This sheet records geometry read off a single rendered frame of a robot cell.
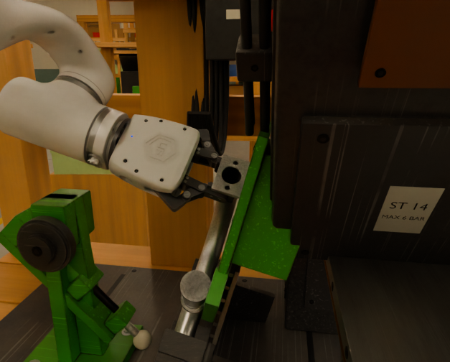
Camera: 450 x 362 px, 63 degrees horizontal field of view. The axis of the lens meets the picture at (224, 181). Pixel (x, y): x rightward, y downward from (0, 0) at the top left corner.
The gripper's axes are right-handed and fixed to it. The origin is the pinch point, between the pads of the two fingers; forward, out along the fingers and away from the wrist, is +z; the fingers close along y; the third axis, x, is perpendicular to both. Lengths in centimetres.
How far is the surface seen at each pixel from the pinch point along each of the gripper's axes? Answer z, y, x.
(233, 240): 3.3, -9.5, -6.0
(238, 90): -39, 447, 526
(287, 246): 9.4, -8.0, -6.0
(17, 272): -39, -18, 47
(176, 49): -18.1, 28.6, 10.3
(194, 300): 1.5, -16.4, -0.3
